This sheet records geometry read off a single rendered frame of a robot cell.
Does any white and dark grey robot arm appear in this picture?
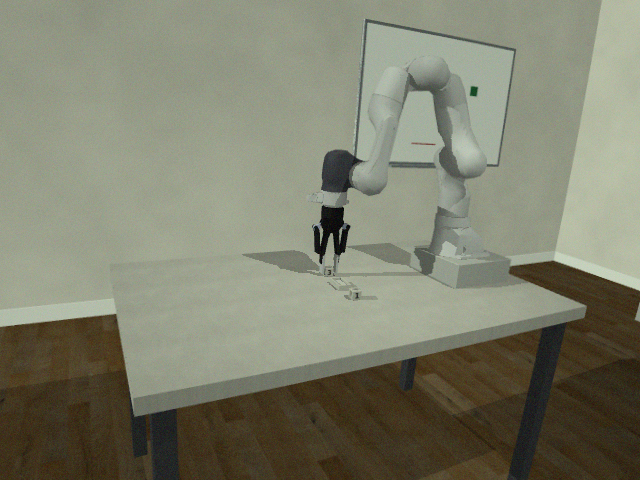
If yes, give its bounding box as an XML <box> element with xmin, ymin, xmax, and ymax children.
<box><xmin>307</xmin><ymin>55</ymin><xmax>490</xmax><ymax>260</ymax></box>

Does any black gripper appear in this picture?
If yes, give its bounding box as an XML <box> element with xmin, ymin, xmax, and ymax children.
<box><xmin>312</xmin><ymin>205</ymin><xmax>351</xmax><ymax>274</ymax></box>

